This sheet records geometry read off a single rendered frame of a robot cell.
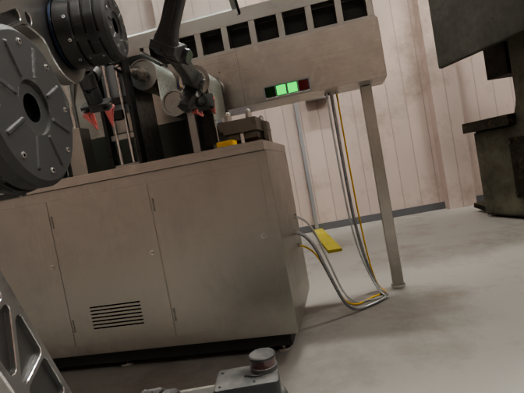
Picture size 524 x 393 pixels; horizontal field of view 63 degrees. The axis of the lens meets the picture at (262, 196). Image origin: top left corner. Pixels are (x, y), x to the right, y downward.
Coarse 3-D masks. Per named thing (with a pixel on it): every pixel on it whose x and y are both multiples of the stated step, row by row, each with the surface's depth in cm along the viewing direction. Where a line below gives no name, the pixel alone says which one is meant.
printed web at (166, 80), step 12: (144, 60) 204; (156, 72) 203; (168, 72) 220; (168, 84) 215; (216, 84) 213; (144, 96) 219; (144, 108) 217; (144, 120) 215; (156, 120) 229; (144, 132) 212; (156, 132) 226; (144, 144) 210; (156, 144) 223; (156, 156) 221
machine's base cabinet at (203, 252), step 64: (64, 192) 188; (128, 192) 182; (192, 192) 177; (256, 192) 172; (0, 256) 196; (64, 256) 190; (128, 256) 185; (192, 256) 179; (256, 256) 174; (64, 320) 193; (128, 320) 187; (192, 320) 182; (256, 320) 176
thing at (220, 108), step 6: (210, 90) 200; (216, 96) 209; (222, 96) 221; (216, 102) 207; (222, 102) 219; (216, 108) 205; (222, 108) 217; (216, 114) 204; (222, 114) 215; (216, 120) 202; (216, 126) 200
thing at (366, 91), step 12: (372, 96) 232; (372, 108) 233; (372, 120) 233; (372, 132) 234; (372, 144) 234; (372, 156) 235; (384, 168) 234; (384, 180) 235; (384, 192) 235; (384, 204) 236; (384, 216) 237; (384, 228) 237; (396, 240) 237; (396, 252) 237; (396, 264) 238; (396, 276) 238; (396, 288) 238
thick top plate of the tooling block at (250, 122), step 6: (234, 120) 194; (240, 120) 194; (246, 120) 193; (252, 120) 193; (258, 120) 200; (222, 126) 195; (228, 126) 195; (234, 126) 194; (240, 126) 194; (246, 126) 193; (252, 126) 193; (258, 126) 197; (228, 132) 195; (234, 132) 195; (240, 132) 194; (246, 132) 198
